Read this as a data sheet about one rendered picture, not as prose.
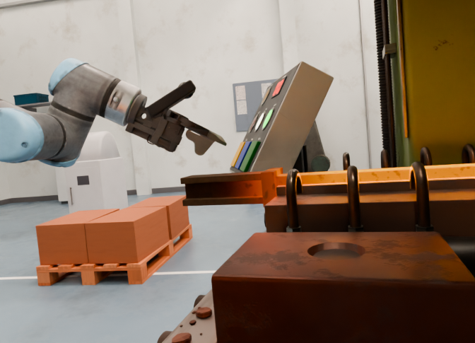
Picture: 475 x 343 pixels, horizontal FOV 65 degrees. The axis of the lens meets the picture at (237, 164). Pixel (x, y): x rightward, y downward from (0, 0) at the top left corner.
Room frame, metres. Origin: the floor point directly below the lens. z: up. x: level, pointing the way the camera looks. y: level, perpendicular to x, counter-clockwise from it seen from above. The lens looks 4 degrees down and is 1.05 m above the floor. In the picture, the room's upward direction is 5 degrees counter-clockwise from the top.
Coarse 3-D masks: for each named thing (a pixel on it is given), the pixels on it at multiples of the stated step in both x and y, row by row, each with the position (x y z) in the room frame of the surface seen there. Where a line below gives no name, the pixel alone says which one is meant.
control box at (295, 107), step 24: (288, 72) 0.87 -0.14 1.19; (312, 72) 0.78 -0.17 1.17; (288, 96) 0.78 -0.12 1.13; (312, 96) 0.78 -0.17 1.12; (264, 120) 0.87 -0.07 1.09; (288, 120) 0.78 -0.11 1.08; (312, 120) 0.78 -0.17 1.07; (264, 144) 0.77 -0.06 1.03; (288, 144) 0.78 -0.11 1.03; (264, 168) 0.77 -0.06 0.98; (288, 168) 0.78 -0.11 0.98
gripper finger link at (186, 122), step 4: (176, 116) 0.79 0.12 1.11; (180, 116) 0.78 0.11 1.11; (180, 120) 0.78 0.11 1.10; (184, 120) 0.78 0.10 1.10; (188, 120) 0.78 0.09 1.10; (184, 124) 0.78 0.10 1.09; (188, 124) 0.78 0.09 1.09; (192, 124) 0.78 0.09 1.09; (196, 124) 0.78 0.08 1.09; (192, 128) 0.78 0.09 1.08; (196, 128) 0.78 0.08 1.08; (200, 128) 0.79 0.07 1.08; (204, 128) 0.79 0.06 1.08; (200, 132) 0.79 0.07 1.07; (204, 132) 0.79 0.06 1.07; (208, 132) 0.80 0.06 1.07
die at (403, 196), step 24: (312, 192) 0.33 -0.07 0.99; (336, 192) 0.33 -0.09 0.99; (360, 192) 0.32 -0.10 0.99; (384, 192) 0.31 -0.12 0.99; (408, 192) 0.30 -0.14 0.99; (432, 192) 0.29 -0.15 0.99; (456, 192) 0.28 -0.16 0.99; (312, 216) 0.29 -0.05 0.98; (336, 216) 0.28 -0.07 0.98; (360, 216) 0.27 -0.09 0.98; (384, 216) 0.27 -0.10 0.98; (408, 216) 0.26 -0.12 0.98; (432, 216) 0.26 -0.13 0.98; (456, 216) 0.25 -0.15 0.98
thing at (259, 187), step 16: (192, 176) 0.40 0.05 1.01; (208, 176) 0.38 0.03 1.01; (224, 176) 0.37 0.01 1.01; (240, 176) 0.37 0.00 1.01; (256, 176) 0.36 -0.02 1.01; (272, 176) 0.35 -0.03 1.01; (304, 176) 0.35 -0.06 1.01; (320, 176) 0.34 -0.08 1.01; (336, 176) 0.34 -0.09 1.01; (368, 176) 0.33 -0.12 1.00; (384, 176) 0.33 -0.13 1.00; (400, 176) 0.32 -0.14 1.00; (432, 176) 0.31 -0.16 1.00; (448, 176) 0.31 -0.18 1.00; (464, 176) 0.31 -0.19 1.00; (192, 192) 0.40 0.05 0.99; (208, 192) 0.39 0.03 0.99; (224, 192) 0.38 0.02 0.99; (240, 192) 0.38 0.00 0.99; (256, 192) 0.37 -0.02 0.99; (272, 192) 0.35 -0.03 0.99
